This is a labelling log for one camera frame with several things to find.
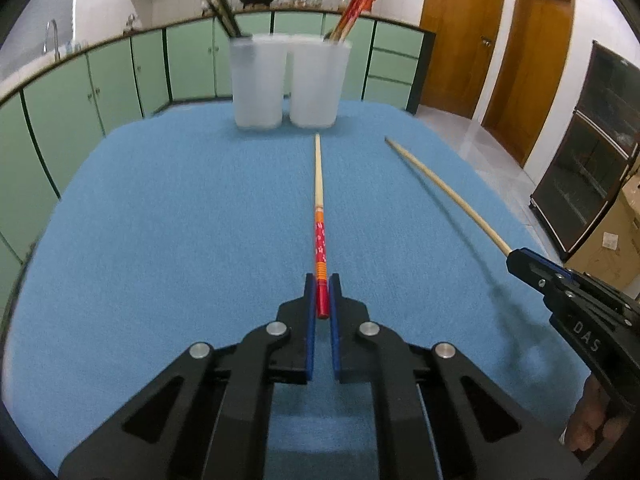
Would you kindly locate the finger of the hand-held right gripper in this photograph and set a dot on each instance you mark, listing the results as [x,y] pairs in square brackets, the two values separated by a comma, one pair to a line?
[552,265]
[525,265]

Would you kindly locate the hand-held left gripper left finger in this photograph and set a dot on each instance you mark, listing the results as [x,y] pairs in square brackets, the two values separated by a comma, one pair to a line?
[310,340]

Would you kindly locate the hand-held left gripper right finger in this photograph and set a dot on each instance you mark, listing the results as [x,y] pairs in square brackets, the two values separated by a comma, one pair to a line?
[335,345]

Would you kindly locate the red patterned wooden chopstick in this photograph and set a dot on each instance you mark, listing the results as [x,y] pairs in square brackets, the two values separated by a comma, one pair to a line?
[356,2]
[361,7]
[320,240]
[347,10]

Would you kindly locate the plain wooden chopstick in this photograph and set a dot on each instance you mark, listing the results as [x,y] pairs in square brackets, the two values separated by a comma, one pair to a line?
[450,191]

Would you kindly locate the white plastic cup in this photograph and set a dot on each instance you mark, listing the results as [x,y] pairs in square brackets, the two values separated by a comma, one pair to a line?
[257,85]
[320,85]

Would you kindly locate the person's right hand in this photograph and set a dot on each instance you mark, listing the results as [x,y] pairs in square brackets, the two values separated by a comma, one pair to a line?
[585,420]

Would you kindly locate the cardboard box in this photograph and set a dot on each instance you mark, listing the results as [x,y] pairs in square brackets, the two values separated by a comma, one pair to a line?
[610,245]

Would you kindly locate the black glass cabinet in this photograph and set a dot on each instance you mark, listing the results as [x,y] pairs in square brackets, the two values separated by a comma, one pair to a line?
[585,160]

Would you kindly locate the blue mat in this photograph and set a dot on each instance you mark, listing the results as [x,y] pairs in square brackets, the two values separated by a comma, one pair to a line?
[175,235]

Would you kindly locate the green base cabinets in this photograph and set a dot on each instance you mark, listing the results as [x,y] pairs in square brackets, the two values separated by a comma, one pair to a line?
[60,95]
[395,60]

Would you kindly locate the row of glass jars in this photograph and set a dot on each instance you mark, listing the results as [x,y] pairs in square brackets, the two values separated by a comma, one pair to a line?
[305,1]

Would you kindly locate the glass kettle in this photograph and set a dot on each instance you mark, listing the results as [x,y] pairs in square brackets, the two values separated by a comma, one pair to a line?
[130,25]

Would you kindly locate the pale blue bottle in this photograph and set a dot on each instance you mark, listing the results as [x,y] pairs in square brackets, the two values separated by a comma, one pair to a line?
[73,49]

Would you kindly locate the chrome faucet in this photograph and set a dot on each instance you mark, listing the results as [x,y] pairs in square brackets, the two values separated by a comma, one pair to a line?
[56,42]

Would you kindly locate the grey window blind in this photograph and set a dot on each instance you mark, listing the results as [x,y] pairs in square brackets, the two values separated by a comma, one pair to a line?
[35,15]

